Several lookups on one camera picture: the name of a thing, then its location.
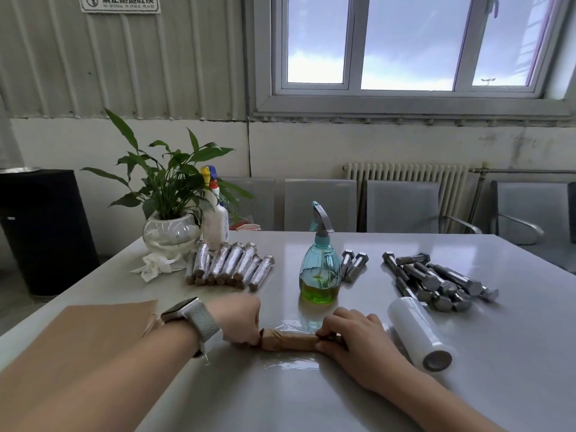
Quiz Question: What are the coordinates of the person's left hand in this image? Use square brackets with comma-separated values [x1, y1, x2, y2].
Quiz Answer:
[209, 294, 263, 348]

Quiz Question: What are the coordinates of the person's right hand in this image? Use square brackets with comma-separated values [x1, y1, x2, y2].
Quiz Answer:
[314, 307, 415, 394]

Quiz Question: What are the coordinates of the row of bolts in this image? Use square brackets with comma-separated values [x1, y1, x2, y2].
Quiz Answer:
[185, 240, 276, 292]

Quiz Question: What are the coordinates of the brown paper sheet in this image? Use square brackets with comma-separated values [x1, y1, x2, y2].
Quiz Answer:
[260, 327, 343, 352]

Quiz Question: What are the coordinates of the white cling film roll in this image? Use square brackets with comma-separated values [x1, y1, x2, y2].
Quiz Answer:
[388, 296, 456, 373]

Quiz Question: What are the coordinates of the teal spray bottle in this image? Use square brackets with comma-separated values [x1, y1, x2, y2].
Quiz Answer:
[299, 201, 342, 305]

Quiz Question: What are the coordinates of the pile of steel bolts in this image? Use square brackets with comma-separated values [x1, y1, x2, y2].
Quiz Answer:
[340, 249, 499, 313]

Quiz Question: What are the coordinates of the stack of brown paper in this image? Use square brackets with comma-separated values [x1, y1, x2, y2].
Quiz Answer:
[0, 300, 159, 383]

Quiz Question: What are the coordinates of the person's left forearm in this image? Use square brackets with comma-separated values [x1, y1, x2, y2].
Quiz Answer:
[0, 319, 201, 432]

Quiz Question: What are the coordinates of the smartwatch with grey band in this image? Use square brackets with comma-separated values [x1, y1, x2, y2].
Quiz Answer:
[160, 296, 222, 358]

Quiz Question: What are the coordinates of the white spray bottle colourful nozzle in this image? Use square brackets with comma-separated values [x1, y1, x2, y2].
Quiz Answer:
[200, 165, 230, 250]

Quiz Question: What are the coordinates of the crumpled white tissue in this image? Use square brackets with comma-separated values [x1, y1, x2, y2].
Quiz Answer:
[130, 253, 188, 283]

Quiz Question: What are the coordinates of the clear glass plant pot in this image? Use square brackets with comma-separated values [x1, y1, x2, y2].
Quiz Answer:
[142, 211, 202, 257]

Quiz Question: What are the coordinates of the grey metal chair with armrest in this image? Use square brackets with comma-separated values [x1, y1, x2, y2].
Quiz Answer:
[365, 180, 483, 235]

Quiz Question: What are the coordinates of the green leafy plant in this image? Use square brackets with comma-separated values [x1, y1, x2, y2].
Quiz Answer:
[80, 108, 254, 221]

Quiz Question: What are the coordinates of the grey metal bench seat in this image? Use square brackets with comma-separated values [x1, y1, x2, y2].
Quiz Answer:
[489, 181, 572, 246]
[566, 182, 576, 244]

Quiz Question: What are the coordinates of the white framed window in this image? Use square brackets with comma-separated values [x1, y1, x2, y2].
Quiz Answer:
[250, 0, 576, 122]

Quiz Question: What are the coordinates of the white wall radiator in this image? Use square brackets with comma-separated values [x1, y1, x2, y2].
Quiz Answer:
[343, 163, 470, 233]

